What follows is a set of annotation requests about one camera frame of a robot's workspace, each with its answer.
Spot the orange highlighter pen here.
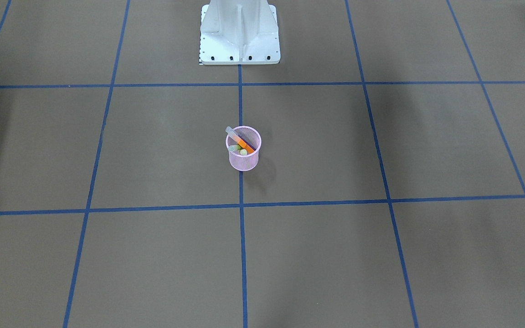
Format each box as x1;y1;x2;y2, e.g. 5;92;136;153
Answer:
225;127;256;154

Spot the green highlighter pen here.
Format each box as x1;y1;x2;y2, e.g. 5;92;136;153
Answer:
227;144;242;152

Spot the pink mesh pen holder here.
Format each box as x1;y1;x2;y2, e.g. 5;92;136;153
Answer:
225;125;262;172

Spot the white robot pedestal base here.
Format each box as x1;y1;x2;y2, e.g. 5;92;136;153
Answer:
199;0;281;65

